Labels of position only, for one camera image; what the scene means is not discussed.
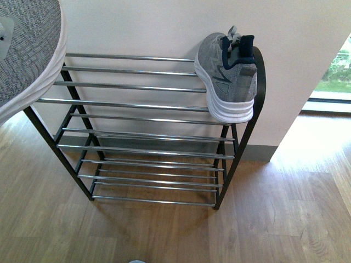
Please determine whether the grey sneaker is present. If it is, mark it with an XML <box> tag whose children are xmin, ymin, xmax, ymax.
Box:
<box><xmin>194</xmin><ymin>26</ymin><xmax>257</xmax><ymax>124</ymax></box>
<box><xmin>1</xmin><ymin>1</ymin><xmax>67</xmax><ymax>123</ymax></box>

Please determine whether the light blue slipper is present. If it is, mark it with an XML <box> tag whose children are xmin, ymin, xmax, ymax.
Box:
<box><xmin>129</xmin><ymin>260</ymin><xmax>145</xmax><ymax>263</ymax></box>

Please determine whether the black metal shoe rack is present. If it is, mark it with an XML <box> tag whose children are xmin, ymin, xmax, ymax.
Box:
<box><xmin>25</xmin><ymin>48</ymin><xmax>266</xmax><ymax>209</ymax></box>

